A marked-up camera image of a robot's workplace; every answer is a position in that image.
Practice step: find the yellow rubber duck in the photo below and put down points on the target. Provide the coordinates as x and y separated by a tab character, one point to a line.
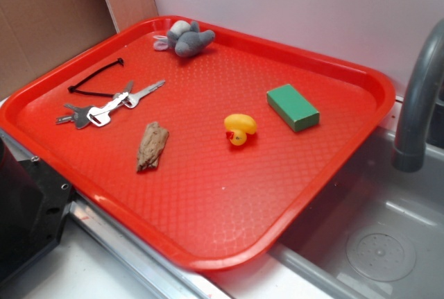
238	127

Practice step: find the red plastic tray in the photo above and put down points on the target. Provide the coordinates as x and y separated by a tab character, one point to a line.
209	205

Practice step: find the brown wood piece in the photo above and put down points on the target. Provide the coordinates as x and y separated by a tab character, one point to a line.
151	146

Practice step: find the green rectangular block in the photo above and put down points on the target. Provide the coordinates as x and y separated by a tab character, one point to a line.
293	108

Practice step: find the grey plush elephant toy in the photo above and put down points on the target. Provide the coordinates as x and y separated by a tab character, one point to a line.
185	39

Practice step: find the silver key bunch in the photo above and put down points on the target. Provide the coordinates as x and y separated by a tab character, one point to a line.
100	116

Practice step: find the grey plastic sink basin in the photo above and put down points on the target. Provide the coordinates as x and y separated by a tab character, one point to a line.
372	231

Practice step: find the grey sink faucet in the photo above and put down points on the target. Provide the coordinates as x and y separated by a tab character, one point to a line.
421	117

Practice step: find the brown cardboard panel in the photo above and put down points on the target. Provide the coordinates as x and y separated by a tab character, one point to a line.
39	35

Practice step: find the black metal bracket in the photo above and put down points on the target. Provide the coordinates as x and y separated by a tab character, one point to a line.
35	201

